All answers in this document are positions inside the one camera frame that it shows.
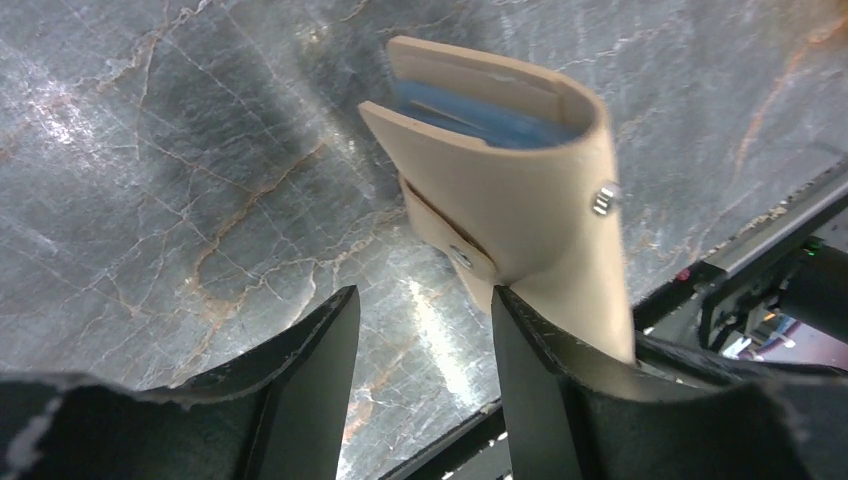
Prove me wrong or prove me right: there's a beige card holder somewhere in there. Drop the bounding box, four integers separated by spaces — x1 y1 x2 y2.
359 36 635 363

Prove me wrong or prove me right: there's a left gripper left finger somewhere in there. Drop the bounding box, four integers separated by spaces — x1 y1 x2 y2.
1 286 360 479

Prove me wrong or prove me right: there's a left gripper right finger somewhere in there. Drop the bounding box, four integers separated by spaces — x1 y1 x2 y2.
492 286 847 479

